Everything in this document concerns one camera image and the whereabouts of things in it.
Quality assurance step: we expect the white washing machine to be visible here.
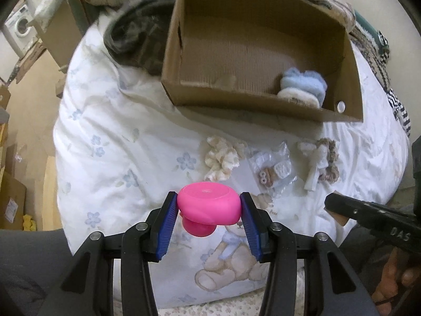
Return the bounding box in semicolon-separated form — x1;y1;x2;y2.
4;6;37;57

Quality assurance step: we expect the cream ruffled scrunchie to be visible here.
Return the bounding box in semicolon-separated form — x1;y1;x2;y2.
204;136;248;181

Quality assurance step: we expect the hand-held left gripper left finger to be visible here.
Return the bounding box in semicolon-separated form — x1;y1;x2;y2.
39;191;178;316

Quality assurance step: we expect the person's right hand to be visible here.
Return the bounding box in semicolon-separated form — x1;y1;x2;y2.
371;247;421;316

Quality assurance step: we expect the white bear print blanket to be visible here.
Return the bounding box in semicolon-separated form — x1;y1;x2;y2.
53;16;410;309

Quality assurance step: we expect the brown cardboard box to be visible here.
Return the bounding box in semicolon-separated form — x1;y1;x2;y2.
161;0;364;123

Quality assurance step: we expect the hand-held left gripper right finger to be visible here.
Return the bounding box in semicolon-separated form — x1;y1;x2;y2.
239;191;382;316

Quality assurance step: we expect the person's grey trouser leg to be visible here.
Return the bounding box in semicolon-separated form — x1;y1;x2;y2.
0;229;79;316

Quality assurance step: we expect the dark grey fluffy cloth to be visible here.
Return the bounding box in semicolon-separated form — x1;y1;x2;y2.
103;0;182;76

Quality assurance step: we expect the black white checkered cloth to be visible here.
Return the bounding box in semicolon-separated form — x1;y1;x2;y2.
353;29;412;135

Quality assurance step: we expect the cream fluffy scrunchie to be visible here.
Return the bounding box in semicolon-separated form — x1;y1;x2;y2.
277;87;320;107

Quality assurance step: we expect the white and brown fabric toy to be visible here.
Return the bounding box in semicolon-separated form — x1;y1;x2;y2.
297;138;340;191

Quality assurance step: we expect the clear bag of hair ties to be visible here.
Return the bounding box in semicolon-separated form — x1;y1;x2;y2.
247;141;298;199

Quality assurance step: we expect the pink silicone mushroom toy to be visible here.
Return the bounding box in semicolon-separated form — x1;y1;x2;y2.
177;182;242;238

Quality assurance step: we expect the brown cardboard carton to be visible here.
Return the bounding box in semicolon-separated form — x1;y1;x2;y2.
0;168;27;229

